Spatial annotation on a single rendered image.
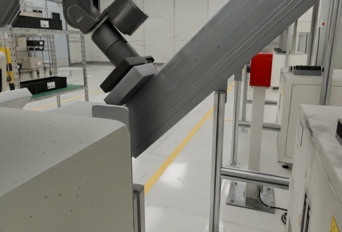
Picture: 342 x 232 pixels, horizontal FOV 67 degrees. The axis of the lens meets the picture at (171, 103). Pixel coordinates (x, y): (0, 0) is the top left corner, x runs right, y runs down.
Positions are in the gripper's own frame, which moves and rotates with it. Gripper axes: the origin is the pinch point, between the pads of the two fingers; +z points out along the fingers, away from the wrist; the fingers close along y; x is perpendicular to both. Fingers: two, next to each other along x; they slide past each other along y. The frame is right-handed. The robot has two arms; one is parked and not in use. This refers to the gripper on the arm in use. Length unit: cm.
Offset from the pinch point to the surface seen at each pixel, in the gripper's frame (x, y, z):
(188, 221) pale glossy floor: 56, 53, 45
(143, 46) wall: 306, 859, -287
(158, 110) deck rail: -8.9, -21.9, 3.5
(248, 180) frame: 17, 48, 43
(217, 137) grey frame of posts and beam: 15, 49, 22
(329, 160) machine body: -17.2, 0.7, 29.8
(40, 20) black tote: 110, 150, -151
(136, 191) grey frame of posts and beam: 0.6, -23.4, 9.3
